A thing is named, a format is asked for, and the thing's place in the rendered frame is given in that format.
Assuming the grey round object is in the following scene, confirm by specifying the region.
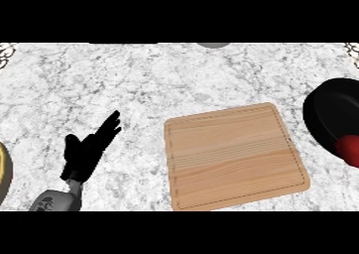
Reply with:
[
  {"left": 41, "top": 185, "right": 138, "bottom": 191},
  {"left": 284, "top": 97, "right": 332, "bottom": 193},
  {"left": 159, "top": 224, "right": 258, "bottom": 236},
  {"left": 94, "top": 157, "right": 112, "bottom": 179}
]
[{"left": 194, "top": 42, "right": 233, "bottom": 50}]

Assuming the red tomato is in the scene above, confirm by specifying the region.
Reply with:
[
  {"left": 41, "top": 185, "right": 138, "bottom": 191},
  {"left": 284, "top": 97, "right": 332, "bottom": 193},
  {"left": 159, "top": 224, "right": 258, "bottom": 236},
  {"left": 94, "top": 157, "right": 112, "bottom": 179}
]
[{"left": 333, "top": 134, "right": 359, "bottom": 170}]

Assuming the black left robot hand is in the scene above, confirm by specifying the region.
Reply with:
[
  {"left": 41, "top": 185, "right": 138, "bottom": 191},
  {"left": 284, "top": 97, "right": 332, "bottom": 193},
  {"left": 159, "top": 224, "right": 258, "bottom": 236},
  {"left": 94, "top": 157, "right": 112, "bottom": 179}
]
[{"left": 58, "top": 109, "right": 123, "bottom": 184}]

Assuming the wooden cutting board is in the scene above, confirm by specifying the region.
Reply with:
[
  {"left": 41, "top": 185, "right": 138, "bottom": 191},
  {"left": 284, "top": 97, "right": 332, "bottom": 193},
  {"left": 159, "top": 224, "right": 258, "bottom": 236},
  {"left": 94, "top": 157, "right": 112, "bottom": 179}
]
[{"left": 162, "top": 101, "right": 311, "bottom": 212}]

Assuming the black pot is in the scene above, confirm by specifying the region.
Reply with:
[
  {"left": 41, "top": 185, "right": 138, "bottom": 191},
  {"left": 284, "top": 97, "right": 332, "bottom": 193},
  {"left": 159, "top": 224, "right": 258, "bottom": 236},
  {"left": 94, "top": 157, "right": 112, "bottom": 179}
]
[{"left": 301, "top": 77, "right": 359, "bottom": 163}]

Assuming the black ornate wire basket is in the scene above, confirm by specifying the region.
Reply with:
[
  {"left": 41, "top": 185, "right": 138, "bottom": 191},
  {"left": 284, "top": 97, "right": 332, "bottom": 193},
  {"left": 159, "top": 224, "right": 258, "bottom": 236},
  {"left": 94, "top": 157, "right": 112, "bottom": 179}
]
[
  {"left": 342, "top": 42, "right": 359, "bottom": 78},
  {"left": 0, "top": 42, "right": 17, "bottom": 85}
]

